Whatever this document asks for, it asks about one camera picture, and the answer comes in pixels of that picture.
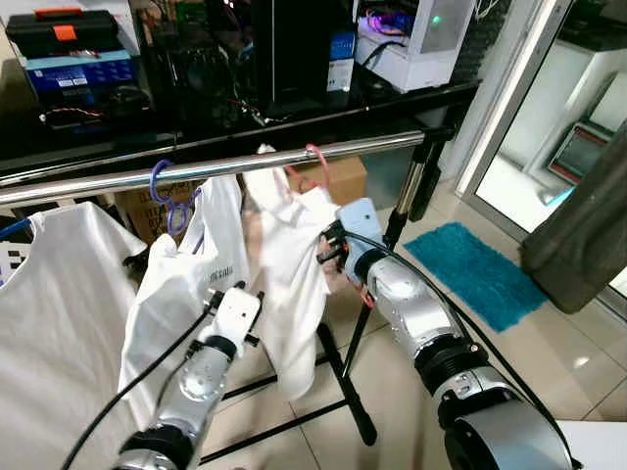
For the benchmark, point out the white polo shirt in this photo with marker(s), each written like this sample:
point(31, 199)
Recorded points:
point(294, 264)

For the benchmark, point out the red plastic hanger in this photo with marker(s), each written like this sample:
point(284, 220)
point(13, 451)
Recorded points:
point(321, 159)

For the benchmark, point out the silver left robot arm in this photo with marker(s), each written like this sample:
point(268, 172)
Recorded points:
point(201, 382)

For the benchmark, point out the brown cardboard box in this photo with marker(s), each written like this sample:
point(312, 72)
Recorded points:
point(343, 176)

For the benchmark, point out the white printed t-shirt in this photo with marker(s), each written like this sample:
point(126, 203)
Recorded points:
point(176, 294)

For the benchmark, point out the teal rug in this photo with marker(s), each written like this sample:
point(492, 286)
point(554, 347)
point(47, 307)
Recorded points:
point(480, 274)

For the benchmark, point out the black glossy table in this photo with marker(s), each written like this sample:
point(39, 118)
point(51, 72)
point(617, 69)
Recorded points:
point(245, 125)

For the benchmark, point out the blue white carton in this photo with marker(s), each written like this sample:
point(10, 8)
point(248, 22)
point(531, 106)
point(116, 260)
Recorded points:
point(342, 59)

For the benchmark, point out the white sleeveless top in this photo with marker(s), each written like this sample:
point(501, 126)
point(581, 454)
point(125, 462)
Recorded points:
point(59, 333)

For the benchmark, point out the black computer tower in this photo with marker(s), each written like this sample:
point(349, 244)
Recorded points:
point(299, 49)

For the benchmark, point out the white computer case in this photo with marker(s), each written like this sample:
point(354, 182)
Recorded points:
point(411, 59)

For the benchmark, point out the black open computer chassis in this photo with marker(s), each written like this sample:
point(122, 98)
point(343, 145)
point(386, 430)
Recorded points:
point(201, 69)

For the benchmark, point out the glass sliding door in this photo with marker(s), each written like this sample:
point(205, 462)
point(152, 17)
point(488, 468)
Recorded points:
point(529, 98)

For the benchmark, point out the grey curtain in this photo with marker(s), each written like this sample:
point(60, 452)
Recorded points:
point(588, 245)

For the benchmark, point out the grey red-rimmed device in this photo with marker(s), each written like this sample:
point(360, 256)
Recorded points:
point(580, 155)

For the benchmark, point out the blue box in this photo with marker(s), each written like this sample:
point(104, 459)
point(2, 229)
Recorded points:
point(78, 73)

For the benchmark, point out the black orange toolbox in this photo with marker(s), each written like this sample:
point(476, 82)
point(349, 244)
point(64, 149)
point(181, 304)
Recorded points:
point(59, 31)

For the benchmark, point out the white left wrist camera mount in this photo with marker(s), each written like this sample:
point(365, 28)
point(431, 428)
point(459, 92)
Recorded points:
point(235, 313)

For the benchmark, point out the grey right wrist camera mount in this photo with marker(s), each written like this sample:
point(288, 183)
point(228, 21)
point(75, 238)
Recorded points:
point(361, 227)

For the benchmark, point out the black clothes rack frame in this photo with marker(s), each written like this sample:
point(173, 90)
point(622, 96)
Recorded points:
point(348, 392)

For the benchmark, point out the silver clothes rail bar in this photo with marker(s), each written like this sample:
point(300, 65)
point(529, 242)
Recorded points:
point(245, 162)

